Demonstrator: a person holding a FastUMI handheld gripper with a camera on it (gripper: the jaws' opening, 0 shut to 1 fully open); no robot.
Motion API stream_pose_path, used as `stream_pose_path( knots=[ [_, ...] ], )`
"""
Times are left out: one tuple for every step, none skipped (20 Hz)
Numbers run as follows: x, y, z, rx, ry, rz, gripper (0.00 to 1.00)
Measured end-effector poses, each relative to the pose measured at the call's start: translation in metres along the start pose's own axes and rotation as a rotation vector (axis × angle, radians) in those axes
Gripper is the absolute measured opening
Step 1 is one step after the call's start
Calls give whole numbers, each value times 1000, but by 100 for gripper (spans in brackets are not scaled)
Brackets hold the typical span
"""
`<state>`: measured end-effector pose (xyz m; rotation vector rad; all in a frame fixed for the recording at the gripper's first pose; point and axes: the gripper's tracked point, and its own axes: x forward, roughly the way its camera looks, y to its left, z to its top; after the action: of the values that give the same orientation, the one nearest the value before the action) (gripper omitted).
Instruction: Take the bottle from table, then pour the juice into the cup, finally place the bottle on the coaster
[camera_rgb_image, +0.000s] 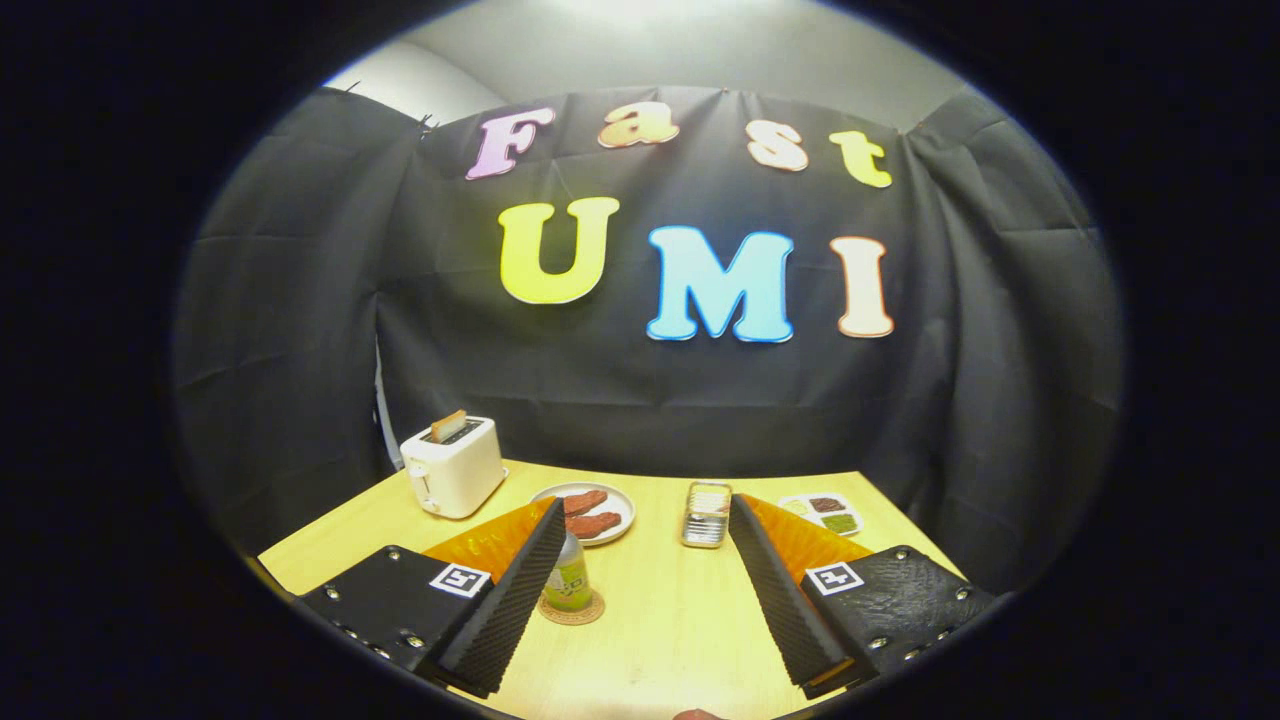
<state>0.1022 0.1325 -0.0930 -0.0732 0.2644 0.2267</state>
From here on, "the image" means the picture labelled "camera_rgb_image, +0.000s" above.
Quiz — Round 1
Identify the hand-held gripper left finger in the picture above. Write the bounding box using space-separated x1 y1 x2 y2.
298 497 567 700

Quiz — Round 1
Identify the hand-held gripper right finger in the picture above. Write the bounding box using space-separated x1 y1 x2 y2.
727 494 1001 701

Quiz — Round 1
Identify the silver bottle with green label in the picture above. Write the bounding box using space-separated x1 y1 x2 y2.
541 532 591 613

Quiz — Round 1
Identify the round cork coaster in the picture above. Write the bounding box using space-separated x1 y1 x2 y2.
538 590 606 626

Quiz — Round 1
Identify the white divided dish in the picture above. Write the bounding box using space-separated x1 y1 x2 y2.
778 492 864 538

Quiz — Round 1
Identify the wooden table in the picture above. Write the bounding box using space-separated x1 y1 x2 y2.
258 459 966 720

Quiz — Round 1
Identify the white toaster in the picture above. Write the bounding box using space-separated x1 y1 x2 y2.
400 416 508 520

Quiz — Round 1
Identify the white round plate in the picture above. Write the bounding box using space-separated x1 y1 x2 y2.
530 483 636 547

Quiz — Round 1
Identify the metal wire holder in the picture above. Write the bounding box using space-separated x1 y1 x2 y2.
681 481 733 549

